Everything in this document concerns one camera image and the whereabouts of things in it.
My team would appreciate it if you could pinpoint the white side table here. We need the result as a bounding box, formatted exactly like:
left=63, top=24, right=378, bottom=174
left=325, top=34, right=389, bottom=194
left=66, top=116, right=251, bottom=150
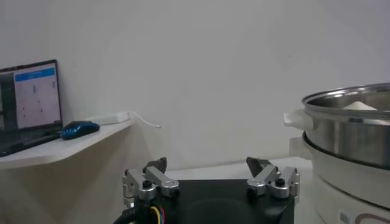
left=0, top=117, right=153, bottom=224

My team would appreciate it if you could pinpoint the black laptop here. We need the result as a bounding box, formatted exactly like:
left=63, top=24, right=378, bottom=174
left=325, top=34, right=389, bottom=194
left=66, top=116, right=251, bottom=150
left=0, top=59, right=64, bottom=158

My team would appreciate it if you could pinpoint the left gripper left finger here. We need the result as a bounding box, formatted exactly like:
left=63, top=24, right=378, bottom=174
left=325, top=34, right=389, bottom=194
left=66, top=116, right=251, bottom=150
left=121, top=156, right=181, bottom=208

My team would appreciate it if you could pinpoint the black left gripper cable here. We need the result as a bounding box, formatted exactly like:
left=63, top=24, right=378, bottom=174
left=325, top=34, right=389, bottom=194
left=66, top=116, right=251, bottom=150
left=112, top=206, right=137, bottom=224

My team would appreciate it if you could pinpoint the coloured wire bundle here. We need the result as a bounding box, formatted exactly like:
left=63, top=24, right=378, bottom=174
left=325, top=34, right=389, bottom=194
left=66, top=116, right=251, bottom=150
left=149, top=205, right=166, bottom=224

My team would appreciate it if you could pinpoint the blue computer mouse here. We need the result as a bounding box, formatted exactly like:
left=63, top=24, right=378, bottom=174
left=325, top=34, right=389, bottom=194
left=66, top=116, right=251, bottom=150
left=60, top=121, right=101, bottom=141

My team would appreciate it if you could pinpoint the white electric cooker base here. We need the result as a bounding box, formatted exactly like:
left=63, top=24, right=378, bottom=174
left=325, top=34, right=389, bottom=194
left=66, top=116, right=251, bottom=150
left=288, top=135, right=390, bottom=224

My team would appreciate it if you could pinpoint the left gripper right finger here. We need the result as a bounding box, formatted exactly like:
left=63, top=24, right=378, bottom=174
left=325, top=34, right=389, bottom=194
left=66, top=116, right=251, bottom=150
left=246, top=156, right=301, bottom=200

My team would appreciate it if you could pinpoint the white rectangular power box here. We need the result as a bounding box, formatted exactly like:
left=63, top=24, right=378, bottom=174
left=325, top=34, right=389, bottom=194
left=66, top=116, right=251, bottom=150
left=87, top=111, right=131, bottom=126

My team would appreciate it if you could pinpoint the thin white cable end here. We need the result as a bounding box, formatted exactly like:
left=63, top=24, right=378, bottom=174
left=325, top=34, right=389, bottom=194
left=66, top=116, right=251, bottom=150
left=127, top=111, right=161, bottom=129

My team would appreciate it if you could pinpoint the perforated steel steamer basket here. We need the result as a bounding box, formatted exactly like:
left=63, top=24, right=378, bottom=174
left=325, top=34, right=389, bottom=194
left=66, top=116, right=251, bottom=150
left=283, top=82, right=390, bottom=170

